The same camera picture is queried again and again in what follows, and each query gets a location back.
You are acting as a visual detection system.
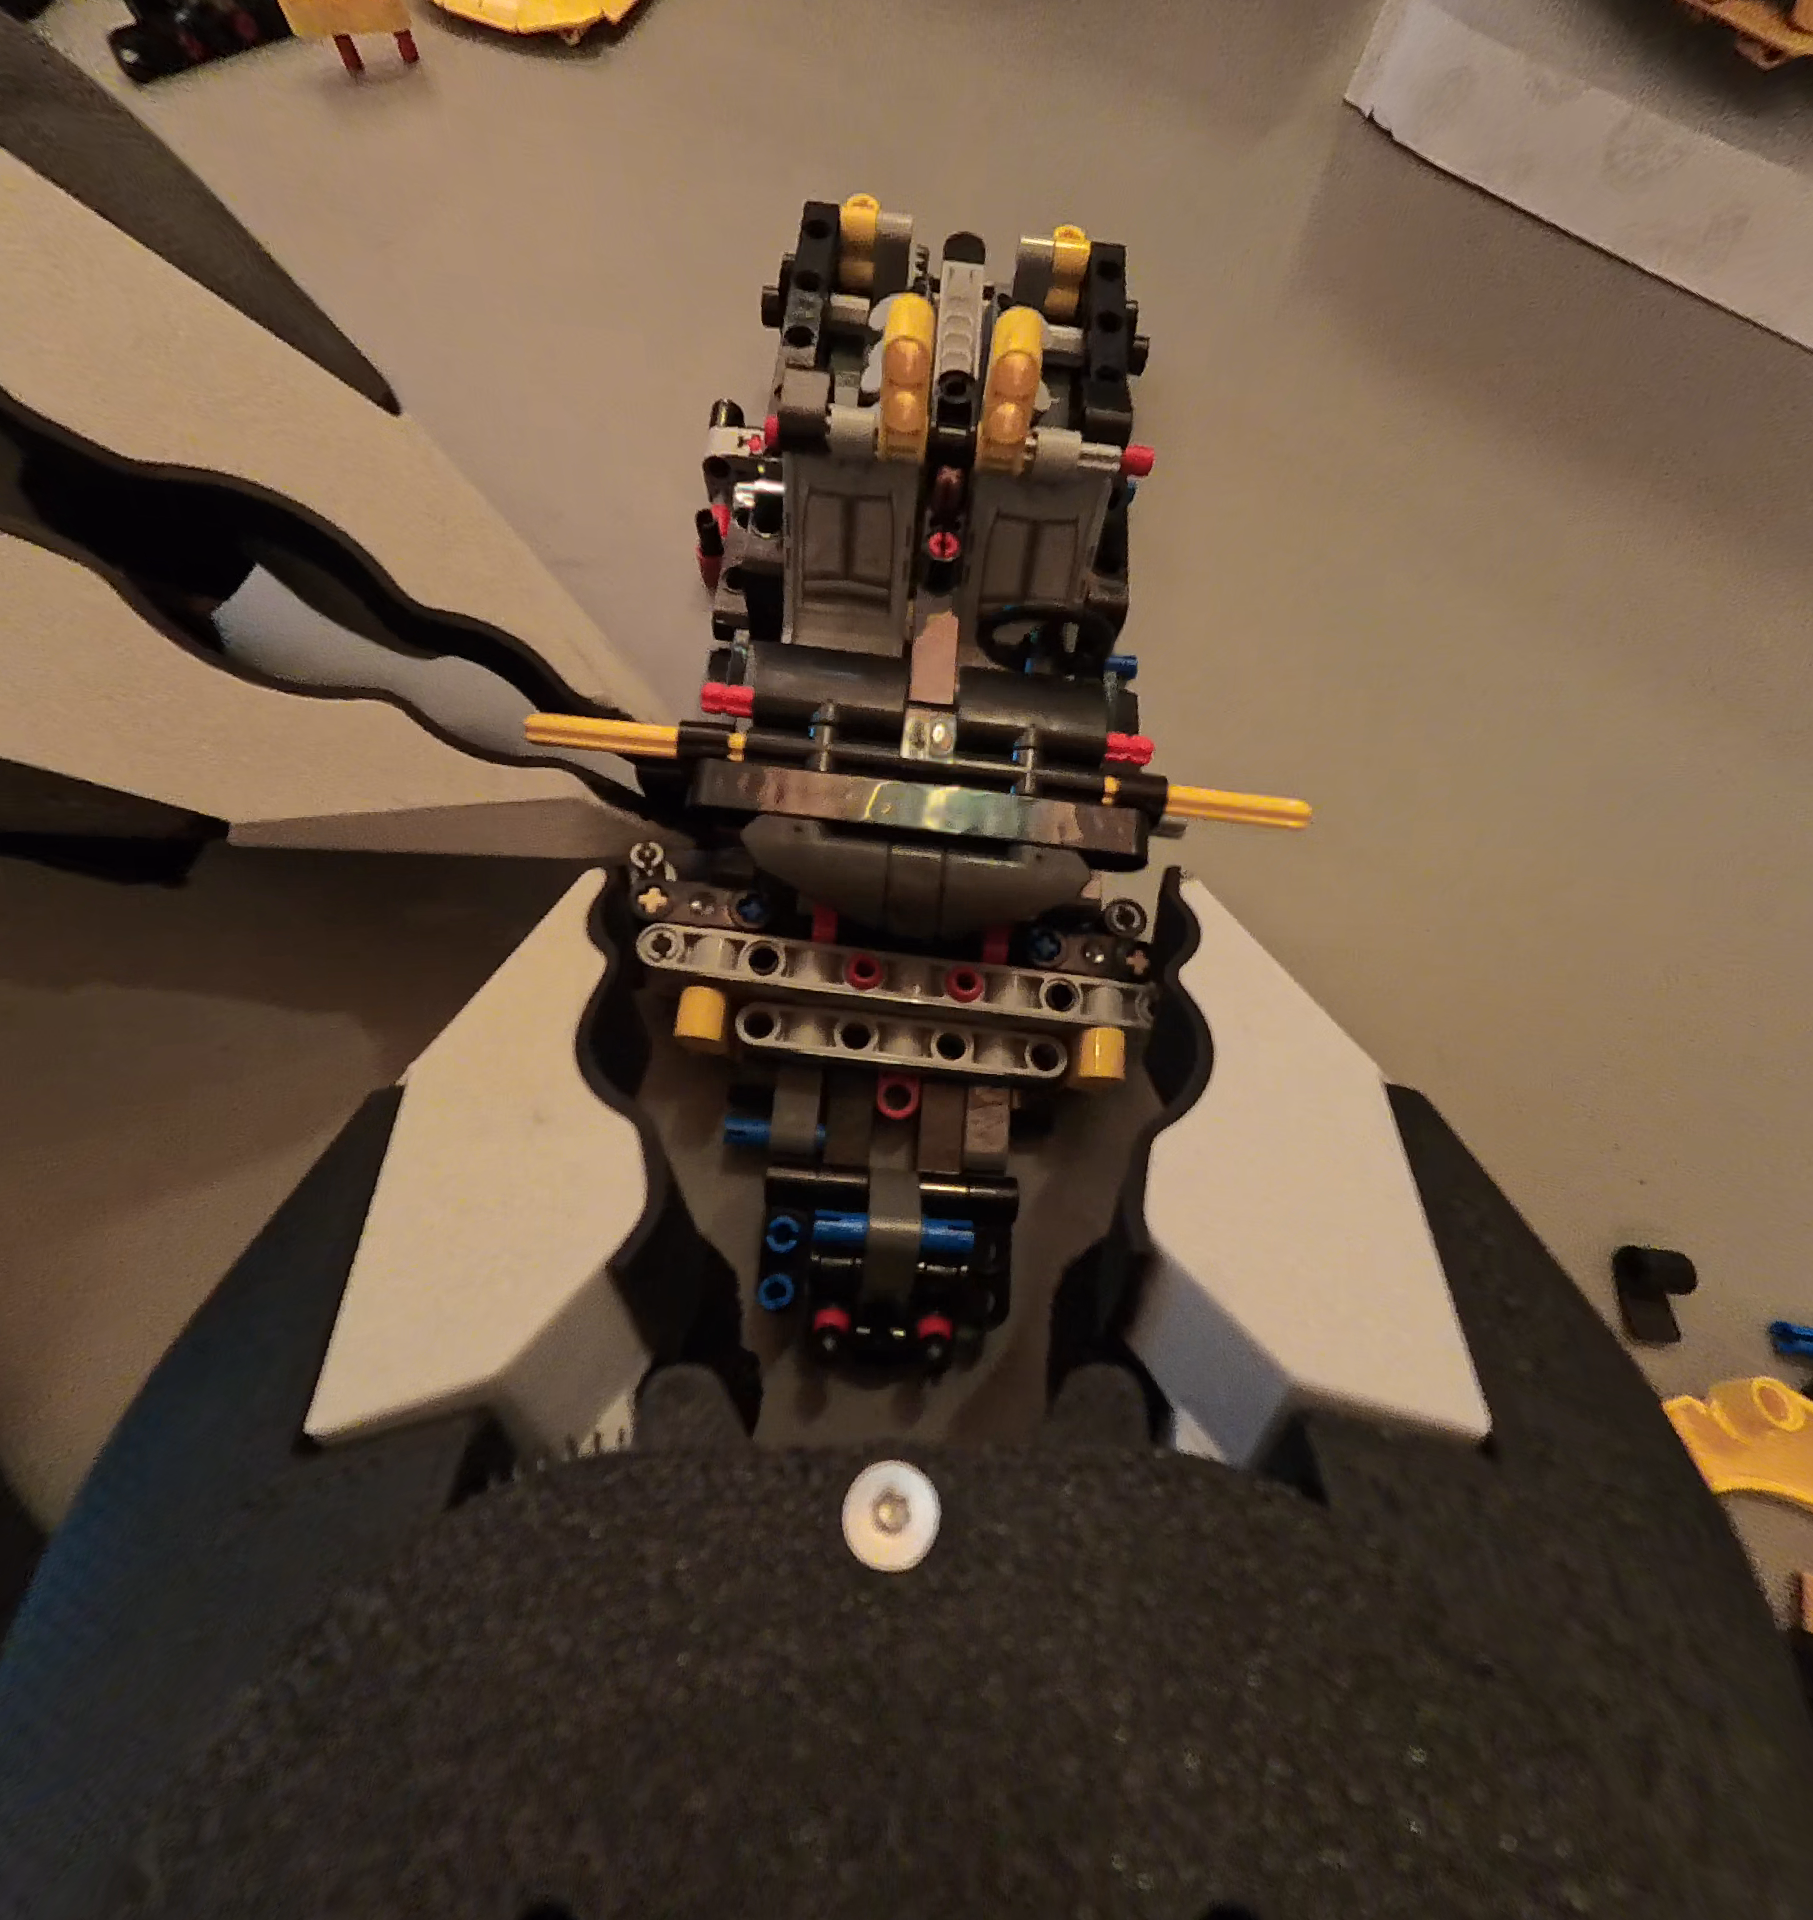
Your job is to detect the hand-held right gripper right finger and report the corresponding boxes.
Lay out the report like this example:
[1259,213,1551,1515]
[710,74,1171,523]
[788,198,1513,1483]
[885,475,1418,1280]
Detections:
[1045,868,1495,1468]

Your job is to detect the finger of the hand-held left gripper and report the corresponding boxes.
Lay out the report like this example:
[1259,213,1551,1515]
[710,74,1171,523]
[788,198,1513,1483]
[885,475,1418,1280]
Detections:
[0,517,655,864]
[0,145,684,725]

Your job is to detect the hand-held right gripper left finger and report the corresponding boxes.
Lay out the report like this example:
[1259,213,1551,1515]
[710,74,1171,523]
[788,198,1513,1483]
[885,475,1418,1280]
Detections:
[302,868,768,1455]

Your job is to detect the pile of toy building pieces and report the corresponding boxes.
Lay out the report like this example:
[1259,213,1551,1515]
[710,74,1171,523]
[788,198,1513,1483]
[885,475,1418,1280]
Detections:
[1610,1246,1813,1817]

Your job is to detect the black toy car chassis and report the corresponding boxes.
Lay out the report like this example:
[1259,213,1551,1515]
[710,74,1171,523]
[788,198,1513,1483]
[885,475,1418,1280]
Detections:
[521,192,1316,1375]

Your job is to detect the grey desk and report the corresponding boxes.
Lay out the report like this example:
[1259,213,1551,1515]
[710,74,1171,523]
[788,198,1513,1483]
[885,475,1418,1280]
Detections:
[0,0,1813,1772]

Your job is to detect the black toy subassembly red pins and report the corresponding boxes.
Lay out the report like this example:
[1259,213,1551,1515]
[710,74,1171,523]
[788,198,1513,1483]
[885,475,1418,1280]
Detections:
[109,0,306,84]

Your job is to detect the yellow toy beam red pins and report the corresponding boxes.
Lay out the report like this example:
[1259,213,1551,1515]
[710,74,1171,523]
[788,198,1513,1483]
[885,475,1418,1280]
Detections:
[276,0,423,77]

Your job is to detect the instruction booklet yellow car cover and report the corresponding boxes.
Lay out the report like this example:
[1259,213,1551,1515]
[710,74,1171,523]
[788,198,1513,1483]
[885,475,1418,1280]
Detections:
[1342,0,1813,376]

